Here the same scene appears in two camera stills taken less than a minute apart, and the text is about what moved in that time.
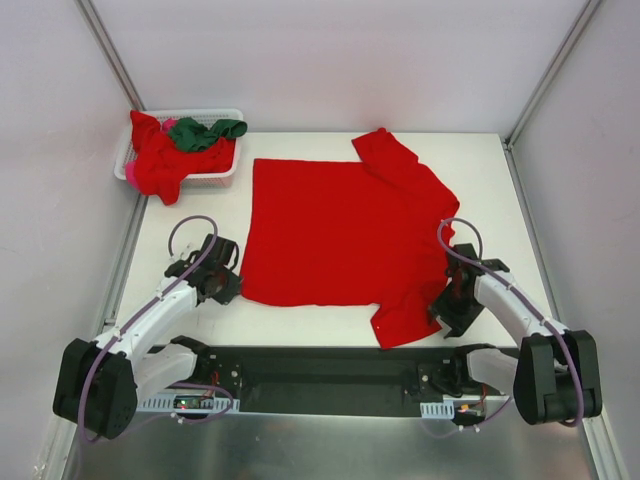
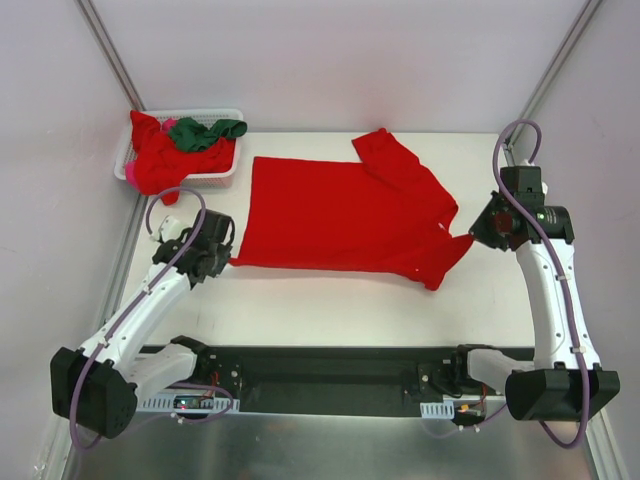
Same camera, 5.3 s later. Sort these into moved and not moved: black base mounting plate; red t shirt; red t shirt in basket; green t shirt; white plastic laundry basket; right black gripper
Moved: right black gripper; red t shirt
Not moved: white plastic laundry basket; red t shirt in basket; green t shirt; black base mounting plate
